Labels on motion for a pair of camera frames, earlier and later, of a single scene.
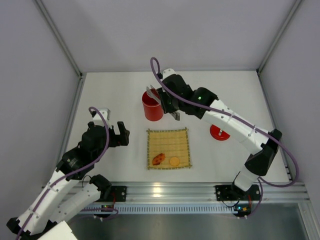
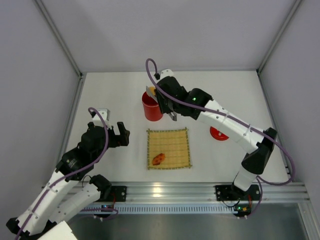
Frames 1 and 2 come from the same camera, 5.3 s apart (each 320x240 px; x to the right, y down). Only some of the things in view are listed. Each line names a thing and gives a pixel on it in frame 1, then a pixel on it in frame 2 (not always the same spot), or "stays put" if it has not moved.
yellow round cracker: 174,161 -> 151,89
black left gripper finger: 113,141 stays put
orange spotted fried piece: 157,159 stays put
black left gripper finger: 124,134 stays put
